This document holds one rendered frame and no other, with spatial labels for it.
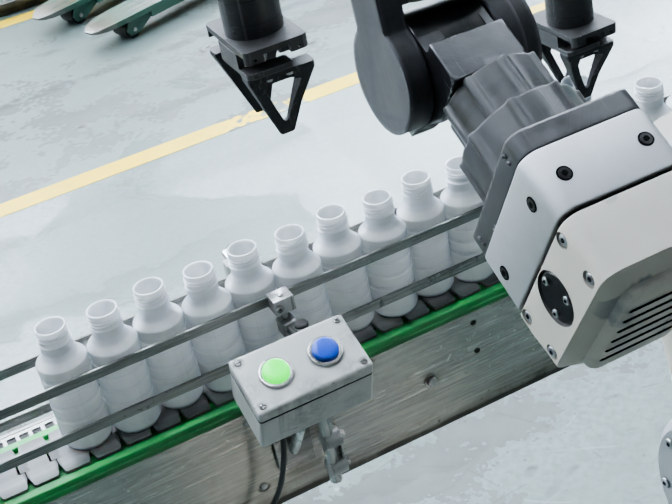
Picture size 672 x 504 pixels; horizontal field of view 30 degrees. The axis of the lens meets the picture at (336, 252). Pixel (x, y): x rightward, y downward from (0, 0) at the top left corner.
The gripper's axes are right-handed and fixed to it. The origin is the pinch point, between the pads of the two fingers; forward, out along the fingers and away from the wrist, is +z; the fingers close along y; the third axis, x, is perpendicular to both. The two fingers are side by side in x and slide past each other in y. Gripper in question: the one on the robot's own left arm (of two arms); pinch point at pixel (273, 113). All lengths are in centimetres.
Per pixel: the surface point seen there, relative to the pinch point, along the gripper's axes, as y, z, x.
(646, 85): -18, 24, 58
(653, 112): -14, 27, 56
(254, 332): -13.4, 33.4, -3.9
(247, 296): -13.3, 28.1, -3.7
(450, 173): -14.8, 23.8, 25.7
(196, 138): -276, 139, 61
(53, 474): -12, 40, -32
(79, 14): -415, 134, 60
